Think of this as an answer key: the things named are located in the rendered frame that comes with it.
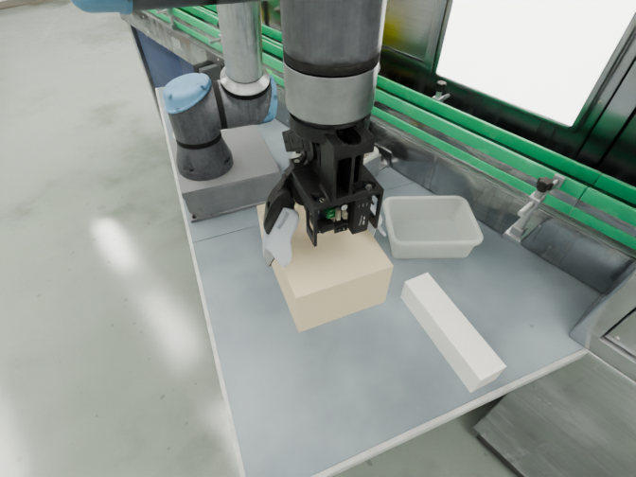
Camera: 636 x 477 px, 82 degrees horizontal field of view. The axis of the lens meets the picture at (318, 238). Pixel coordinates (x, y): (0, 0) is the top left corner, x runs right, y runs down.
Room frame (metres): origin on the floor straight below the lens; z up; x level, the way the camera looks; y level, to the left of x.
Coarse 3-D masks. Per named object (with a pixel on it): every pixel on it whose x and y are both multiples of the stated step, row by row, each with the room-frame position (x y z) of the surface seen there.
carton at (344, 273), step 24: (336, 240) 0.31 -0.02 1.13; (360, 240) 0.31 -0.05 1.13; (312, 264) 0.27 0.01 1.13; (336, 264) 0.27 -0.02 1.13; (360, 264) 0.27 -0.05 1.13; (384, 264) 0.27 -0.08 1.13; (288, 288) 0.25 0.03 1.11; (312, 288) 0.24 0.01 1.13; (336, 288) 0.24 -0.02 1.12; (360, 288) 0.25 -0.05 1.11; (384, 288) 0.26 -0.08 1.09; (312, 312) 0.23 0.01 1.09; (336, 312) 0.24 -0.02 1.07
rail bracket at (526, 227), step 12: (540, 180) 0.58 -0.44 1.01; (552, 180) 0.58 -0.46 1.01; (564, 180) 0.64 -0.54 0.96; (540, 192) 0.57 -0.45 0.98; (528, 204) 0.56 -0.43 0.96; (540, 204) 0.57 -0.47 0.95; (528, 216) 0.57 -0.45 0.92; (516, 228) 0.57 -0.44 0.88; (528, 228) 0.59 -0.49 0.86; (516, 240) 0.56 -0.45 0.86
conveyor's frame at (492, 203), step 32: (160, 32) 1.99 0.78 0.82; (192, 64) 1.76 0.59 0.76; (224, 64) 1.52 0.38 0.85; (384, 128) 1.00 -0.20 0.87; (416, 160) 0.90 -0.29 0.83; (448, 160) 0.84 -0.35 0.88; (448, 192) 0.81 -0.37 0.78; (480, 192) 0.75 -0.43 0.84; (512, 192) 0.70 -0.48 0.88; (512, 224) 0.67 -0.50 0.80; (544, 224) 0.62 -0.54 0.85; (576, 224) 0.59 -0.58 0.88; (544, 256) 0.59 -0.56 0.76; (576, 256) 0.55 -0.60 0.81; (608, 256) 0.51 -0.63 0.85
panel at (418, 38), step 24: (408, 0) 1.22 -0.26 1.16; (432, 0) 1.16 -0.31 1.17; (384, 24) 1.28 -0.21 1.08; (408, 24) 1.21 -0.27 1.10; (432, 24) 1.15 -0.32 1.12; (384, 48) 1.26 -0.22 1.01; (408, 48) 1.20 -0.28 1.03; (432, 48) 1.13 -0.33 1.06; (624, 48) 0.80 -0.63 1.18; (432, 72) 1.12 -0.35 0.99; (480, 96) 0.99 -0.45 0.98; (552, 120) 0.84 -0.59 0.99; (576, 120) 0.80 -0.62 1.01
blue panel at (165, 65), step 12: (144, 36) 2.25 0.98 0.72; (144, 48) 2.30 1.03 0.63; (156, 48) 2.14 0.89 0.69; (156, 60) 2.18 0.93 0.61; (168, 60) 2.04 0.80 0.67; (180, 60) 1.92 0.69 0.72; (156, 72) 2.23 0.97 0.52; (168, 72) 2.08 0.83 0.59; (180, 72) 1.95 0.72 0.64; (192, 72) 1.83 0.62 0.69; (156, 84) 2.29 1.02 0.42
